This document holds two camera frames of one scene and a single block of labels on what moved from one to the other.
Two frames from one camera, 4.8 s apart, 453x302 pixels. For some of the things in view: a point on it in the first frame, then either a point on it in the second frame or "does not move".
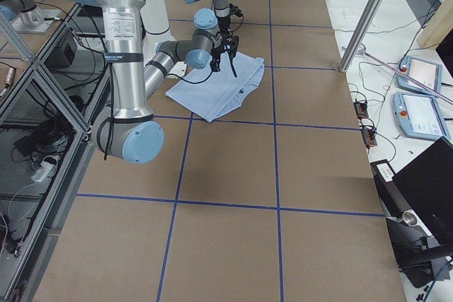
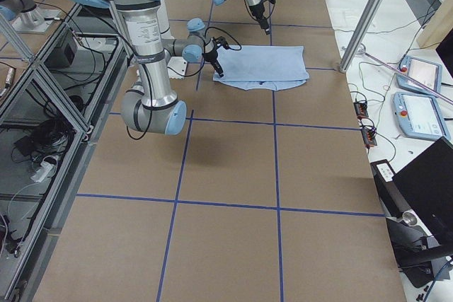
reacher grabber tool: [408, 76] does not move
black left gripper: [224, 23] -> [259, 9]
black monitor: [427, 187] does not move
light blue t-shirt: [211, 94] -> [271, 67]
